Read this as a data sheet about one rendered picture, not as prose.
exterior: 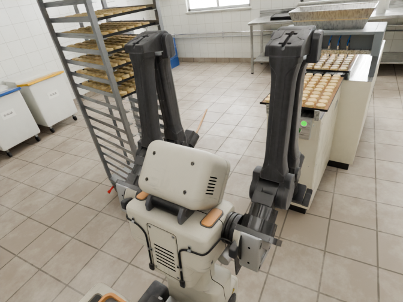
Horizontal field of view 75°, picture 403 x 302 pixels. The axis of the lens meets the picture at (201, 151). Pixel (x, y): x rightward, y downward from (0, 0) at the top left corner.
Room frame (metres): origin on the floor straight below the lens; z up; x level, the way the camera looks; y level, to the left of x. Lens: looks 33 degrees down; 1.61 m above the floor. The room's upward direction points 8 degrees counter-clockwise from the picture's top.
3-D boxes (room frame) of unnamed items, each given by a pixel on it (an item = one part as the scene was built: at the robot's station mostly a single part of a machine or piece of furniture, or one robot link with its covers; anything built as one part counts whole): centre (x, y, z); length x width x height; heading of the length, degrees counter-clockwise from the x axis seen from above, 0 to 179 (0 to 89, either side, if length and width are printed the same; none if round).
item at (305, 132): (1.44, -0.58, 0.77); 0.24 x 0.04 x 0.14; 53
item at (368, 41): (2.13, -1.11, 1.01); 0.72 x 0.33 x 0.34; 53
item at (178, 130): (0.89, 0.09, 1.27); 0.11 x 0.06 x 0.43; 54
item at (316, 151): (1.73, -0.80, 0.45); 0.70 x 0.34 x 0.90; 143
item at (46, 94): (3.85, 2.17, 0.39); 0.64 x 0.54 x 0.77; 56
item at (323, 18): (2.13, -1.11, 1.25); 0.56 x 0.29 x 0.14; 53
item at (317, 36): (0.64, -0.25, 1.27); 0.11 x 0.06 x 0.43; 54
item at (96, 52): (1.84, 0.66, 1.32); 0.64 x 0.03 x 0.03; 44
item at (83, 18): (1.84, 0.66, 1.50); 0.64 x 0.03 x 0.03; 44
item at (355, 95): (2.51, -1.40, 0.42); 1.28 x 0.72 x 0.84; 143
